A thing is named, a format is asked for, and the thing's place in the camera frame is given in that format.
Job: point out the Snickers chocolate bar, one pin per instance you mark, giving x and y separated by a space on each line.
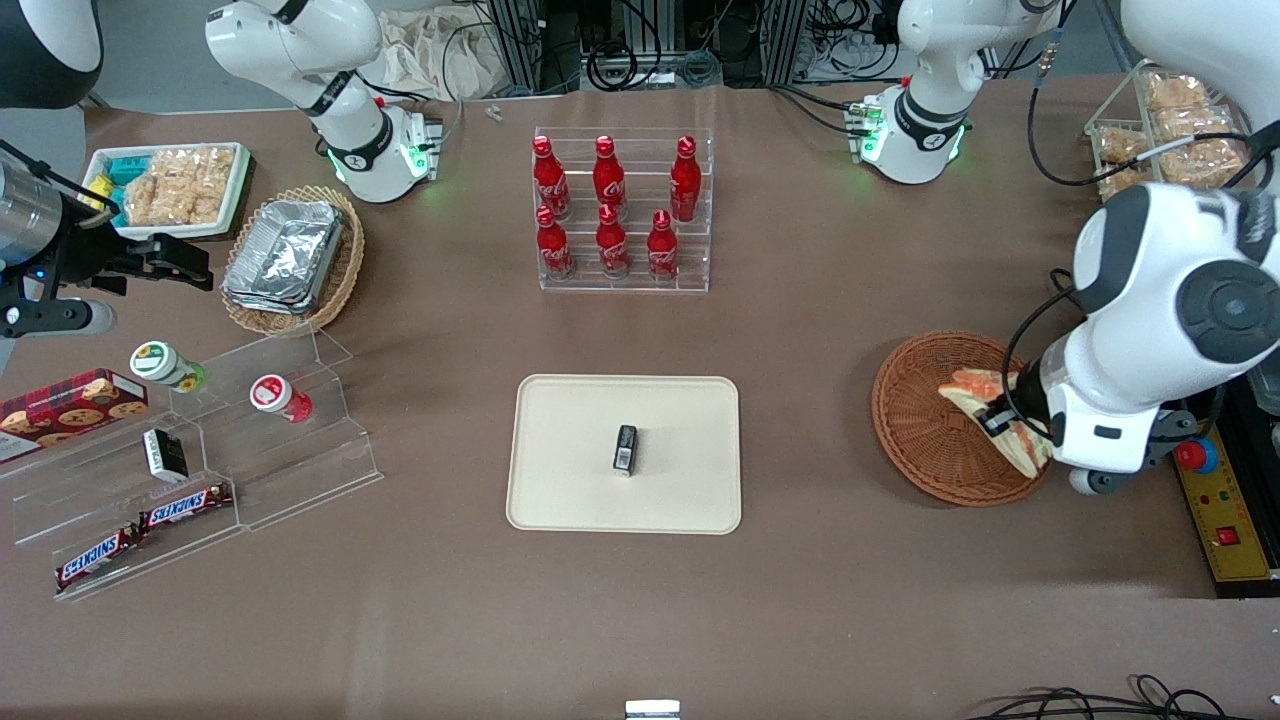
97 558
185 507

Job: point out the aluminium frame post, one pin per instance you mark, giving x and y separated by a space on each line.
520 45

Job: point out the brown wicker basket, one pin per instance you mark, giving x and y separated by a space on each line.
915 430

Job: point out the clear acrylic snack bin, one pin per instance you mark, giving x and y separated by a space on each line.
1115 110

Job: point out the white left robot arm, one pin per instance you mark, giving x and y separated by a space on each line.
1160 280

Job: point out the aluminium foil tray stack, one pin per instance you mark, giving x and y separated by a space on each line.
285 255

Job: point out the red cola bottle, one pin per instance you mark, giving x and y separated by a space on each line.
612 248
685 180
550 180
664 250
555 250
608 175

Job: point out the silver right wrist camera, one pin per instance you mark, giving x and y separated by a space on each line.
60 318

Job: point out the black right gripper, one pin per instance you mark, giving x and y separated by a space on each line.
82 255

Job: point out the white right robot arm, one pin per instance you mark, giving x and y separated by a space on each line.
350 130

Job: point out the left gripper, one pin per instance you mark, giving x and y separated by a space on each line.
1004 413

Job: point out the white cloth bag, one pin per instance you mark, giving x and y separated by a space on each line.
440 55

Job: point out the clear acrylic bottle rack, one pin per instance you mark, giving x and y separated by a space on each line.
625 280

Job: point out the cream plastic serving tray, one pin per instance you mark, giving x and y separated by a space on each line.
570 460

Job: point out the triangular sandwich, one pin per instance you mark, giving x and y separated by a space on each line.
975 395

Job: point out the clear acrylic stepped shelf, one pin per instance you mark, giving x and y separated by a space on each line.
290 470

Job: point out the red strawberry yogurt cup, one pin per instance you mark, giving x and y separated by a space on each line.
278 397

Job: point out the red tartan cookie box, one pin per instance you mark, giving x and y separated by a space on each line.
70 410

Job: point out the small black box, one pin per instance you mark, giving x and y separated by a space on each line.
165 455
626 450

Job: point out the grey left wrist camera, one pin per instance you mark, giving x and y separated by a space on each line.
1170 440

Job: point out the cracker bag in clear wrap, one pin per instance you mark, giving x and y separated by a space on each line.
1200 160
1120 145
1178 92

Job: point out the yellow black emergency stop box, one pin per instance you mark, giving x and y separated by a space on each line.
1225 530

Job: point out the teal snack packet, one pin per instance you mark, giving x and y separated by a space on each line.
125 168

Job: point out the rice cracker snack bag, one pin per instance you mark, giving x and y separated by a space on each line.
215 180
177 185
140 200

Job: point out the green sunflower yogurt cup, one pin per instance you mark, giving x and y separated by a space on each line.
160 363

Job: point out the white rectangular snack tray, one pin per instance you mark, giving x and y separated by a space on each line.
160 232

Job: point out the yellow snack packet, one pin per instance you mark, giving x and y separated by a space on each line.
98 190

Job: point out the light wicker basket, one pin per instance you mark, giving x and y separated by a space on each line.
345 270

